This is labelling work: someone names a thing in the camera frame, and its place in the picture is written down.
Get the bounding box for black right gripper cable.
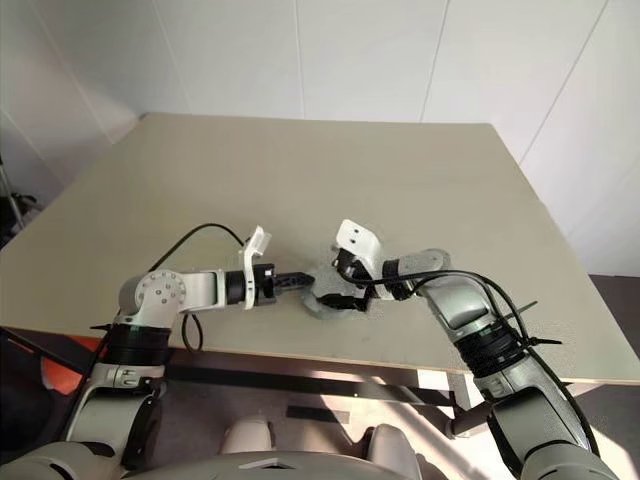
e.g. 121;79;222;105
389;279;591;451

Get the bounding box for black floor tape strip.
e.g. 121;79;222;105
285;405;351;425

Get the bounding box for black table frame bar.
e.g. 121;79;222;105
167;363;459;407

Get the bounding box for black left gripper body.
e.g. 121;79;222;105
253;261;282;307

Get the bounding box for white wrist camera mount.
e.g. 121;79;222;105
331;218;397;302
237;225;274;312

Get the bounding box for orange red object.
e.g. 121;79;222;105
39;336;104;397

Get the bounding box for black left camera cable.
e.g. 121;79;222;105
148;222;250;275

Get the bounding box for silver motor housing copper windings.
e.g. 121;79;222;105
298;279;371;322

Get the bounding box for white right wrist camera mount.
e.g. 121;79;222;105
331;218;397;302

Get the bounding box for black tripod equipment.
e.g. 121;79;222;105
0;154;40;247

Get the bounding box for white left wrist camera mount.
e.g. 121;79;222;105
237;225;274;312

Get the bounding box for grey table leg tube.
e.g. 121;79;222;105
443;403;495;440

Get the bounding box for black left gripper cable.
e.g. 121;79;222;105
180;311;205;353

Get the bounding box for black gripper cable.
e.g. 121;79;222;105
180;311;205;353
389;279;591;451

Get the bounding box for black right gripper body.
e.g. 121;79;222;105
333;248;372;287

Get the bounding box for silver robot torso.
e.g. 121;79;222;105
124;449;524;480

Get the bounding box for pale rounded shape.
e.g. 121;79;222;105
363;422;424;480
222;413;275;455

